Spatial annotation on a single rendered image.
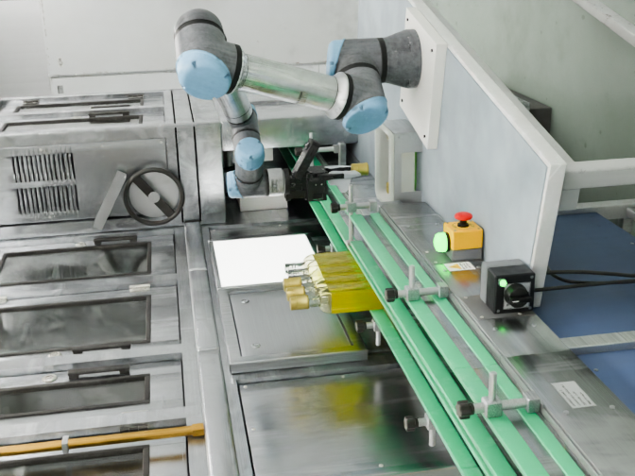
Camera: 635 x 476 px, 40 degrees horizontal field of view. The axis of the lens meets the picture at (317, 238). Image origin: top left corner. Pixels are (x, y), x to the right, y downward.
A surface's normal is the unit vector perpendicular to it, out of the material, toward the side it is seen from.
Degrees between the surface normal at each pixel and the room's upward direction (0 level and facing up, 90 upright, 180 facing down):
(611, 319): 90
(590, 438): 90
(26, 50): 90
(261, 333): 90
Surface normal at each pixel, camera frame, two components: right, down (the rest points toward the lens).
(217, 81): 0.04, 0.80
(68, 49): 0.18, 0.33
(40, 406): -0.03, -0.94
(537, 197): -0.98, 0.08
